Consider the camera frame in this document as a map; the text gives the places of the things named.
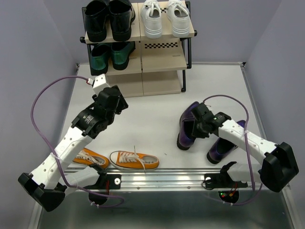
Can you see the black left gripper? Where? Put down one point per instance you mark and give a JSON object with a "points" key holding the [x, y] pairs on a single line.
{"points": [[122, 105]]}

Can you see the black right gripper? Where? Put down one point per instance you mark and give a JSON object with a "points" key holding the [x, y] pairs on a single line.
{"points": [[196, 133]]}

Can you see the purple loafer one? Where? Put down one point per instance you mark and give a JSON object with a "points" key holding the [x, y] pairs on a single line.
{"points": [[185, 139], [220, 149]]}

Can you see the white sneaker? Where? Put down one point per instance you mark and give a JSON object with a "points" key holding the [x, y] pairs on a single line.
{"points": [[179, 17], [151, 16]]}

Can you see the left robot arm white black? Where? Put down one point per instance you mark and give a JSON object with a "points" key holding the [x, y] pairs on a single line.
{"points": [[47, 184]]}

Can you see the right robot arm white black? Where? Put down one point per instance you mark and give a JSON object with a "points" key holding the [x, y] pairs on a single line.
{"points": [[276, 165]]}

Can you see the beige black-framed shoe shelf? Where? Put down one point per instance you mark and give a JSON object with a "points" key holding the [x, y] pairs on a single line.
{"points": [[156, 66]]}

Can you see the green loafer left one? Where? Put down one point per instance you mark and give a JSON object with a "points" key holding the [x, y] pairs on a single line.
{"points": [[99, 59]]}

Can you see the green loafer one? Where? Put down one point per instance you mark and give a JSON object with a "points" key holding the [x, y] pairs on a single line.
{"points": [[120, 53], [99, 59]]}

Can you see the green loafer right one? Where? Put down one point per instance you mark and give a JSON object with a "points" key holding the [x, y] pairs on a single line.
{"points": [[120, 53]]}

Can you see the orange sneaker left one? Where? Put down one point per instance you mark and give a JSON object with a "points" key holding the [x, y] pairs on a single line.
{"points": [[88, 157]]}

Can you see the orange sneaker one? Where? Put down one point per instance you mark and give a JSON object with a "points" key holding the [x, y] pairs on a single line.
{"points": [[126, 160], [88, 157]]}

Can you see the orange sneaker right one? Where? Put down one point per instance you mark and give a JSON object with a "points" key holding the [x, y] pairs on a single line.
{"points": [[126, 160]]}

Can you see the black loafer right one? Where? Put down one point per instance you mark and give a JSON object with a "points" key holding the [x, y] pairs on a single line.
{"points": [[122, 15]]}

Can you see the black loafer one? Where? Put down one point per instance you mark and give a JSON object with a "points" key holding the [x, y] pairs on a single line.
{"points": [[122, 15], [96, 14]]}

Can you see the black loafer left one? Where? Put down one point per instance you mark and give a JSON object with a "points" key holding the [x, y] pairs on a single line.
{"points": [[96, 14]]}

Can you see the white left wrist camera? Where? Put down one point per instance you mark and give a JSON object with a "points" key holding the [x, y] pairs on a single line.
{"points": [[99, 83]]}

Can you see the aluminium mounting rail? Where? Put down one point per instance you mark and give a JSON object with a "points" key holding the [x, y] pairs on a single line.
{"points": [[192, 179]]}

